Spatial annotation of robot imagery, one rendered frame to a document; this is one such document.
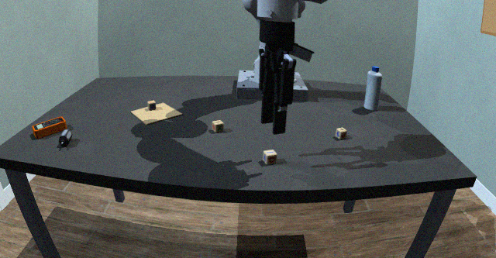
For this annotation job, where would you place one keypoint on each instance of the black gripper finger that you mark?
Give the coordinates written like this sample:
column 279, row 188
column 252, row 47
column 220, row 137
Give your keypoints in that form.
column 266, row 85
column 283, row 77

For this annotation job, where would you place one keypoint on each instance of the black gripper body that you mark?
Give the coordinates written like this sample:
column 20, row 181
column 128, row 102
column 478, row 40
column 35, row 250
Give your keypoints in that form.
column 281, row 34

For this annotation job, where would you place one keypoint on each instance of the orange digital multimeter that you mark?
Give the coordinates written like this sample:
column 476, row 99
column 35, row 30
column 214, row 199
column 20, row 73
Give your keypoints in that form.
column 49, row 127

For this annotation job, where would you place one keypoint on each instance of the beige mat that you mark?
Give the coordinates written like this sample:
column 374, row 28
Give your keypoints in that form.
column 162, row 112

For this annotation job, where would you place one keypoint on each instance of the grey bottle with blue cap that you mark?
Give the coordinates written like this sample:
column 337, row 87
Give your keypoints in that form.
column 373, row 90

